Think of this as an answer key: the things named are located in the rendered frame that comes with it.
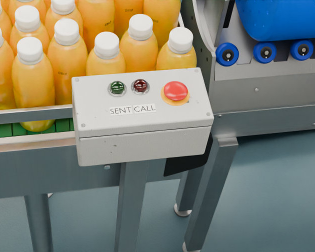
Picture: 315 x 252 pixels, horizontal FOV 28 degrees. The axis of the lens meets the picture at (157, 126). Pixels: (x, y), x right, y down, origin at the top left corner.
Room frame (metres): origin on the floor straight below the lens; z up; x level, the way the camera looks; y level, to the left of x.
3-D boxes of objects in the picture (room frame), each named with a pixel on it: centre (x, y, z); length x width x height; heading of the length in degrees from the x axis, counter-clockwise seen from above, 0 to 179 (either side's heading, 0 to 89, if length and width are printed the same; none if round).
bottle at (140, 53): (0.74, 0.05, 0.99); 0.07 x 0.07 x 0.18
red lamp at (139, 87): (0.59, 0.03, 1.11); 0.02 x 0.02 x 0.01
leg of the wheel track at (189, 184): (1.00, -0.12, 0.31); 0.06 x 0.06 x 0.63; 17
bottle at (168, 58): (0.72, -0.02, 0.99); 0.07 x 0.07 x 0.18
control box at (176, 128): (0.58, 0.03, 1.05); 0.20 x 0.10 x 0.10; 107
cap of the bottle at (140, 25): (0.74, 0.05, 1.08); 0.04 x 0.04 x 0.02
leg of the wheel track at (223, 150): (0.87, -0.17, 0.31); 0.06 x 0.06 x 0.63; 17
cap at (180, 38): (0.72, -0.02, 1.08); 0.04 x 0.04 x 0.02
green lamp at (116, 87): (0.58, 0.07, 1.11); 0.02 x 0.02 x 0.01
